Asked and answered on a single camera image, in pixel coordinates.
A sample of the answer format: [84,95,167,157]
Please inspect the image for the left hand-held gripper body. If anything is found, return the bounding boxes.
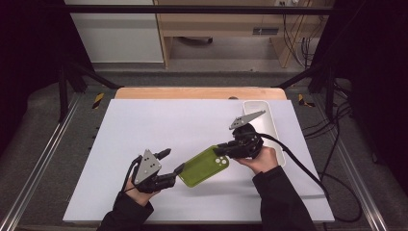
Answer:
[132,148,178,194]

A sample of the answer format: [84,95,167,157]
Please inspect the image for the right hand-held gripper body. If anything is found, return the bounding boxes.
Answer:
[224,109,268,161]

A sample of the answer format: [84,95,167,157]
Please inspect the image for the green phone case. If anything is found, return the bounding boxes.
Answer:
[177,144,231,189]

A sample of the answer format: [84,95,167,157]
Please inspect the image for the white plastic bin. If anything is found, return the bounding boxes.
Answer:
[242,99,287,168]

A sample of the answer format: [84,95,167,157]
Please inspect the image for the person's left hand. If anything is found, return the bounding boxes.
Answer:
[123,175,162,208]

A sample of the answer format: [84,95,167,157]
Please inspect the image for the person's right hand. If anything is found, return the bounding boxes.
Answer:
[233,145,280,175]

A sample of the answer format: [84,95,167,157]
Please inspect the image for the white table mat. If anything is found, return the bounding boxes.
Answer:
[62,98,336,224]

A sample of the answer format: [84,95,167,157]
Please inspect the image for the wooden table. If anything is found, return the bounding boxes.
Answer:
[115,87,288,101]

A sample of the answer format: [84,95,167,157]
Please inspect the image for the yellow black tape strip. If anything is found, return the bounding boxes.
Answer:
[296,92,318,109]
[91,91,106,111]

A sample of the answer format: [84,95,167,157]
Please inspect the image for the grey power strip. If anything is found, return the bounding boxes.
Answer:
[252,27,280,37]

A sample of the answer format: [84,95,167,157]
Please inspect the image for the wooden desk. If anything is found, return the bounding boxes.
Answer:
[153,0,322,69]

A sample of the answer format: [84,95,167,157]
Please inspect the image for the white cabinet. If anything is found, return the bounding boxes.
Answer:
[64,0,165,64]

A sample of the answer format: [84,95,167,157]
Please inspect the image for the black curtain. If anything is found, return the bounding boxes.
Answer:
[0,0,94,158]
[312,0,408,187]

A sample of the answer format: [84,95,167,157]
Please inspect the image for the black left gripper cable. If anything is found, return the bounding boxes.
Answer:
[121,155,142,194]

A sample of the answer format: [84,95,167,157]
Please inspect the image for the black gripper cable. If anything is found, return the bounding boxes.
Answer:
[121,155,142,194]
[254,131,364,224]

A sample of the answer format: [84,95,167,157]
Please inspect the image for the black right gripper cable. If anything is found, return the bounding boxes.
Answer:
[254,131,364,224]

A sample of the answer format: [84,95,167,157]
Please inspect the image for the black frame strut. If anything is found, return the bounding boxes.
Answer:
[58,60,125,123]
[271,60,338,120]

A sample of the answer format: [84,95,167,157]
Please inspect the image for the black floor cables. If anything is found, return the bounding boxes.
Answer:
[302,78,354,174]

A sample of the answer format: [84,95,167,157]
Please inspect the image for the hanging black cables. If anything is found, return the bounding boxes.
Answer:
[281,13,319,69]

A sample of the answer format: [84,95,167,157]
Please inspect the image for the aluminium rail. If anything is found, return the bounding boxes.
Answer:
[0,95,82,231]
[332,139,390,231]

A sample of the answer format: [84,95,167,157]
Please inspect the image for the black horizontal frame bar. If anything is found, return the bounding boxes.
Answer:
[65,4,335,15]

